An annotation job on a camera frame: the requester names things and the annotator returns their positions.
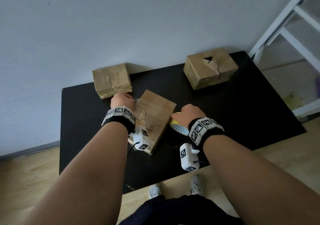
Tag person's left hand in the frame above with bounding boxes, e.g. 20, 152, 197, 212
111, 92, 136, 110

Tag person's right hand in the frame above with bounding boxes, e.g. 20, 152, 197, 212
171, 104, 207, 130

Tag yellow tape roll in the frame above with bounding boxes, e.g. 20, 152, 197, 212
169, 112, 190, 136

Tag small cardboard box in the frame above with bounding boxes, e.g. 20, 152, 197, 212
92, 63, 133, 100

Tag tall cardboard box square hole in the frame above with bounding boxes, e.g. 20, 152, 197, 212
127, 89, 177, 155

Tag wide cardboard box torn flap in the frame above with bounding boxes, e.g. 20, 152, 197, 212
183, 47, 239, 91

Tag person's right forearm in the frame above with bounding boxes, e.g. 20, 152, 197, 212
202, 133, 320, 225

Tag person's left forearm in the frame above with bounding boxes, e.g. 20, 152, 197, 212
22, 121, 129, 225

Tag black marker wristband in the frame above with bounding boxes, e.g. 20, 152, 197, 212
187, 117, 225, 150
101, 105, 136, 135

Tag white right sneaker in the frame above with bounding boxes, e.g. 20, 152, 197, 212
190, 174, 204, 197

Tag white sneaker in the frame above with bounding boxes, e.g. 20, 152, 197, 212
149, 183, 163, 200
190, 174, 204, 197

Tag white left sneaker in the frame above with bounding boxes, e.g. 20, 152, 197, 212
149, 183, 163, 200

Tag black shorts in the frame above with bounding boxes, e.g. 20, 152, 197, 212
119, 195, 244, 225

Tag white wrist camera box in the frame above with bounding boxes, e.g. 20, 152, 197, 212
179, 143, 200, 172
130, 126, 152, 152

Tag white metal shelf frame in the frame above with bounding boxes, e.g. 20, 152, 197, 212
248, 0, 320, 119

